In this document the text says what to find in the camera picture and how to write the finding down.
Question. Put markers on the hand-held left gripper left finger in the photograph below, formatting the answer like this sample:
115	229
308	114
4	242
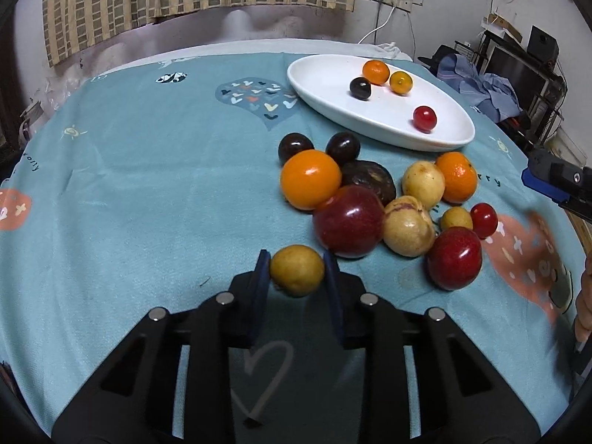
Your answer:
261	277

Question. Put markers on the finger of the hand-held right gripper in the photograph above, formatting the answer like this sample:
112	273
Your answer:
550	180

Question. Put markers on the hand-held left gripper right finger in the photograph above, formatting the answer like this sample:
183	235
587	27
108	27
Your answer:
332	282

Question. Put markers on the small yellow round fruit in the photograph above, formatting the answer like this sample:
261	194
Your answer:
297	270
456	219

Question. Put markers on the red apple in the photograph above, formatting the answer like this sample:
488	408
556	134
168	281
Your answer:
454	259
349	222

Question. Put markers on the red cherry tomato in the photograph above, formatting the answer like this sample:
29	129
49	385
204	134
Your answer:
424	119
483	220

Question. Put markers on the orange mandarin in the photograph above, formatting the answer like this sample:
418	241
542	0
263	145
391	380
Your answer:
458	176
376	72

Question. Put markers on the striped yellow pepino melon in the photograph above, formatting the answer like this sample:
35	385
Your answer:
409	229

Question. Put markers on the smooth round orange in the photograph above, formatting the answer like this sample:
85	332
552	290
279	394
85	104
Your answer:
310	179

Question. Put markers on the dark brown passion fruit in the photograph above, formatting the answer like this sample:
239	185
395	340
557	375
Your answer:
370	178

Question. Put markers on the yellow spotted round fruit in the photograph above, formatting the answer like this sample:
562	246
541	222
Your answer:
423	184

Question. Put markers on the dark purple plum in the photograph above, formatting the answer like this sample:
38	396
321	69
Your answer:
295	145
342	147
360	88

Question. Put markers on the white oval plate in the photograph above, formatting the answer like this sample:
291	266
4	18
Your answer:
323	88

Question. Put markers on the person's right hand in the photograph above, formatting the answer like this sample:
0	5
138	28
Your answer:
585	310

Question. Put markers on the blue clothing pile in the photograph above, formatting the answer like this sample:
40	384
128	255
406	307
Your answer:
490	88

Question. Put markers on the black monitor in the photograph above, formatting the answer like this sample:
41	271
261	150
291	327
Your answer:
518	71

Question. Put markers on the black speaker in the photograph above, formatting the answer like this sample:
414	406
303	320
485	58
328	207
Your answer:
543	44

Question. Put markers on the teal printed tablecloth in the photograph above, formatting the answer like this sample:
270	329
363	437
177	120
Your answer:
138	194

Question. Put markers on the flat cardboard box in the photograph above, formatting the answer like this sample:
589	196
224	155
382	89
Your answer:
504	25

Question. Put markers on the black cap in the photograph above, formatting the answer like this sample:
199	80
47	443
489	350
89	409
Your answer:
437	58

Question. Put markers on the small orange kumquat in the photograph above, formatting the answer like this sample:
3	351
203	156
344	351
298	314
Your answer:
401	82

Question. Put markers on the white under sheet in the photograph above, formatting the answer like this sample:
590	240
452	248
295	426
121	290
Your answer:
277	46

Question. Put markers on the clear plastic sheet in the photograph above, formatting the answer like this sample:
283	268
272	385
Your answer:
69	88

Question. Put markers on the beige checked curtain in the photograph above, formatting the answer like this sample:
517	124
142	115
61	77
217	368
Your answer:
138	0

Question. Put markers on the wall power sockets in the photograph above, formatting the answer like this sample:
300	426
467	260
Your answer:
395	0

